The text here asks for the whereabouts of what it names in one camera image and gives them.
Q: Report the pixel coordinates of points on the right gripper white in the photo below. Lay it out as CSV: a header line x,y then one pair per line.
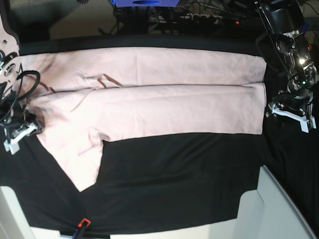
x,y
15,132

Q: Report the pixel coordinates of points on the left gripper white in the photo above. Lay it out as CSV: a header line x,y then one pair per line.
x,y
296,108

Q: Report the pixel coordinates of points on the light pink T-shirt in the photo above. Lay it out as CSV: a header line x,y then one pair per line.
x,y
87,97

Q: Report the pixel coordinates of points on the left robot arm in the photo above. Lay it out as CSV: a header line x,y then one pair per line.
x,y
283,22

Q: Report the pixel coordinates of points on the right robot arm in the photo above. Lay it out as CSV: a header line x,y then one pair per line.
x,y
15,86

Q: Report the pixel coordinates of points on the red clamp at bottom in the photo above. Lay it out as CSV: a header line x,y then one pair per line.
x,y
81,228

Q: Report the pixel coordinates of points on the black table cloth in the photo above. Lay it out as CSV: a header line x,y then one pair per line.
x,y
166,182

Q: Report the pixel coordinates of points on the black power strip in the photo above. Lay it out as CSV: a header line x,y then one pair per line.
x,y
195,18

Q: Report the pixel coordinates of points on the white frame left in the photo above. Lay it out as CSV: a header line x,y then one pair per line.
x,y
13,223

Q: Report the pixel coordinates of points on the white frame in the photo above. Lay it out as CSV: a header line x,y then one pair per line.
x,y
13,223
269,213

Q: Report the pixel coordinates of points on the white frame right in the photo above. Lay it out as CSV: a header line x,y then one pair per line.
x,y
269,213

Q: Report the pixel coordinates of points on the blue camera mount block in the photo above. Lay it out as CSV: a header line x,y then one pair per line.
x,y
130,3

